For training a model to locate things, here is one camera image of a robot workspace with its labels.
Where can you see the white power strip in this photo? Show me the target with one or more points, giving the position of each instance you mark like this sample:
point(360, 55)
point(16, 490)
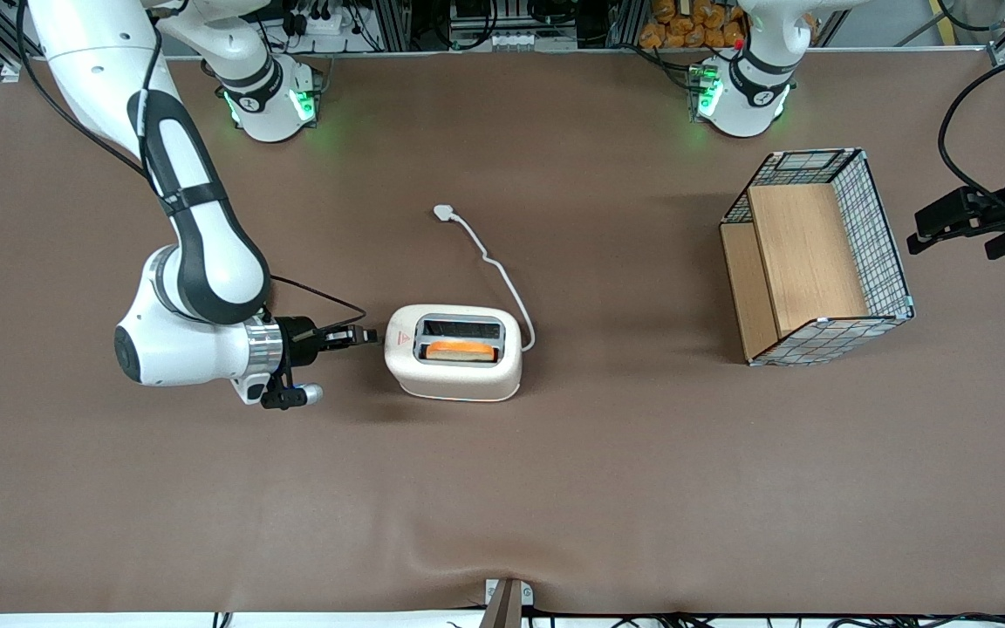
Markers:
point(315, 22)

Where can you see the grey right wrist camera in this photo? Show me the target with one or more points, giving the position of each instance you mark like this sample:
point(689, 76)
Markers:
point(293, 397)

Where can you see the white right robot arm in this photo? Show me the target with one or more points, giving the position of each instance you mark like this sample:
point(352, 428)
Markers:
point(206, 253)

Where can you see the metal table edge bracket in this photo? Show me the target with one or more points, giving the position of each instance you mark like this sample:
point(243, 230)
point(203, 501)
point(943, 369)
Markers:
point(507, 602)

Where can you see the toast slice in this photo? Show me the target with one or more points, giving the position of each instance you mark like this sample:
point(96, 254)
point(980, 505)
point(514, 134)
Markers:
point(461, 351)

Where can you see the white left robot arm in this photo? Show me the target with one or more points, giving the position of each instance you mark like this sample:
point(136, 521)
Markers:
point(747, 96)

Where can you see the bag of bread rolls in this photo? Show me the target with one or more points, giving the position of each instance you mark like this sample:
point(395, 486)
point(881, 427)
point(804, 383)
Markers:
point(686, 26)

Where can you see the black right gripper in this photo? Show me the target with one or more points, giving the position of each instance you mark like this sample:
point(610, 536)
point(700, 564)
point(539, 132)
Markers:
point(299, 337)

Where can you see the white two-slot toaster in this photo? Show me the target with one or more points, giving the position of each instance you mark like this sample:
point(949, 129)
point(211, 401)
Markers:
point(454, 375)

